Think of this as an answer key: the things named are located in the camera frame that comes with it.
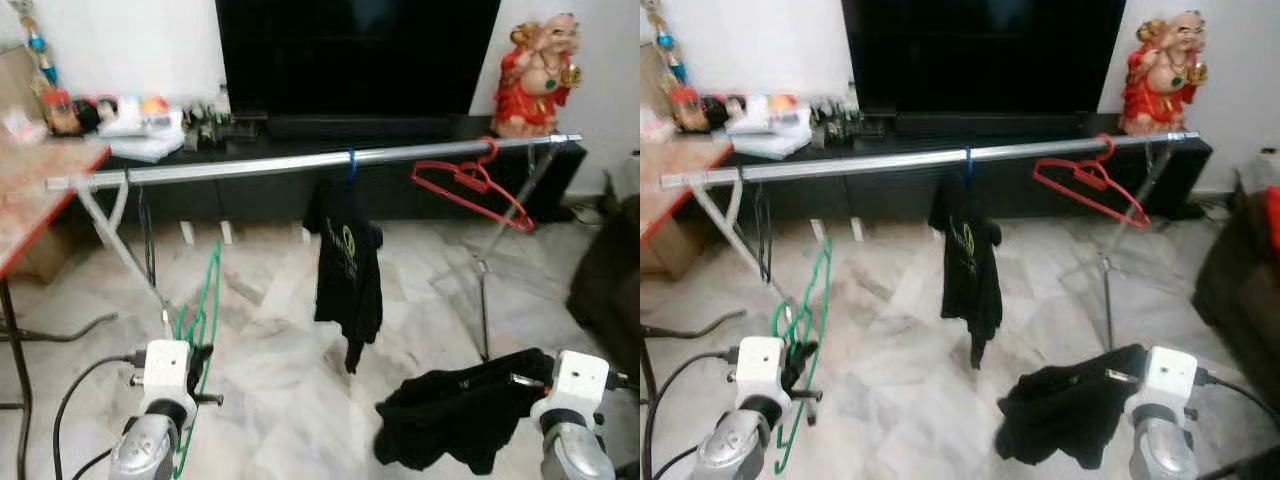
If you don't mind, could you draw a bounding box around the black t-shirt green logo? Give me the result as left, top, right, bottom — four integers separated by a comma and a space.
303, 178, 386, 376
928, 175, 1004, 371
375, 347, 556, 476
995, 343, 1151, 471

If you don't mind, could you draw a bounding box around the red plastic hanger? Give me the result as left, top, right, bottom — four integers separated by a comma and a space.
1032, 134, 1151, 229
410, 136, 536, 234

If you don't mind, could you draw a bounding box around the dark brown sofa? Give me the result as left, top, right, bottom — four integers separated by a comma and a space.
568, 195, 641, 351
1192, 150, 1280, 361

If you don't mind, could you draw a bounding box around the black TV cabinet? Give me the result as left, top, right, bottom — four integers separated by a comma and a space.
700, 112, 1213, 223
75, 115, 586, 226

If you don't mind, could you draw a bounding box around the silver metal clothes rack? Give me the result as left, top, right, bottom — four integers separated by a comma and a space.
660, 130, 1201, 351
45, 132, 584, 361

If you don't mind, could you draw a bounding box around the stack of white papers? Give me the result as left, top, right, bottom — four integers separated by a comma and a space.
97, 98, 186, 163
725, 95, 813, 159

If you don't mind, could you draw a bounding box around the black soundbar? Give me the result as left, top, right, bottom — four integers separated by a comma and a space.
265, 113, 451, 141
893, 110, 1079, 138

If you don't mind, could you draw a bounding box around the red top brown jar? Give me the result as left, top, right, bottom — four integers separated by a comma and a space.
672, 86, 701, 133
45, 88, 76, 136

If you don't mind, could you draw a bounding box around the white tissue packet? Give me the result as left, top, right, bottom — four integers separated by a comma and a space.
0, 105, 46, 146
640, 103, 673, 143

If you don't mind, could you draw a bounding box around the red laughing Buddha statue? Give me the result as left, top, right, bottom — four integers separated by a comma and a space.
1120, 10, 1211, 136
492, 12, 583, 139

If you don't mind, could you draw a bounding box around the light wooden cabinet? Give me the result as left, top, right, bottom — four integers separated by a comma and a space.
640, 45, 696, 279
0, 45, 71, 281

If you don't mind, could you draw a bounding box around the blue hanging ornament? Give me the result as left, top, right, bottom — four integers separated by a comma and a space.
645, 0, 691, 86
10, 0, 61, 91

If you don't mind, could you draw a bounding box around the black television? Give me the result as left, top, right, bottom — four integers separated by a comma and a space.
215, 0, 503, 119
842, 0, 1128, 116

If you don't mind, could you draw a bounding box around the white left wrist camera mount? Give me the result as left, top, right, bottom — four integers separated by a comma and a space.
140, 340, 196, 403
735, 336, 791, 403

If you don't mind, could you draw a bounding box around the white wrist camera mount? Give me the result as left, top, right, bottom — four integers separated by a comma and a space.
1128, 346, 1199, 413
735, 336, 791, 403
545, 350, 611, 416
140, 340, 196, 403

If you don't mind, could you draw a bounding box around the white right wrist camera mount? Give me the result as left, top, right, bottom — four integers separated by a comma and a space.
545, 350, 611, 416
1128, 346, 1199, 413

